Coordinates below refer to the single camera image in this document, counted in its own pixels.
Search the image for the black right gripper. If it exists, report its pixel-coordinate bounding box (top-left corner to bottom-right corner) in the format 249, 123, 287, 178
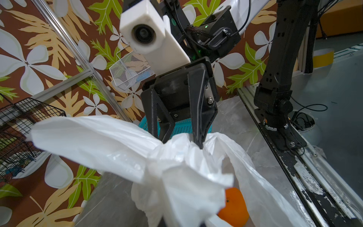
141, 57, 220, 149

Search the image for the white printed bag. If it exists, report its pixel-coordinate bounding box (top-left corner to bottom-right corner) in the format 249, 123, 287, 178
27, 115, 307, 227

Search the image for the orange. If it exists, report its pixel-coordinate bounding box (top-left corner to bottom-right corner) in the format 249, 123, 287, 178
217, 187, 250, 227

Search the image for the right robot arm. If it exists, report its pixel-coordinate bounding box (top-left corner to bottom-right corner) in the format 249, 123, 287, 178
141, 1, 319, 151

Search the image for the teal plastic basket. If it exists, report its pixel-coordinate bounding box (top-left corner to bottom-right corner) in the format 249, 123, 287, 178
138, 114, 213, 140

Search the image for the white wire basket right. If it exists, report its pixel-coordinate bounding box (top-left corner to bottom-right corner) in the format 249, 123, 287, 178
109, 52, 155, 91

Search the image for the black wire basket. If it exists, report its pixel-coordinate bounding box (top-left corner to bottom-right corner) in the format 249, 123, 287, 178
1, 95, 66, 187

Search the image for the aluminium frame post right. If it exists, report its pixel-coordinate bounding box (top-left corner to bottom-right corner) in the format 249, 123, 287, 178
32, 1, 131, 122

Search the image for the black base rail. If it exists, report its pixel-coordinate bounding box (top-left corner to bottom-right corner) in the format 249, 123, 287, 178
237, 88, 363, 227

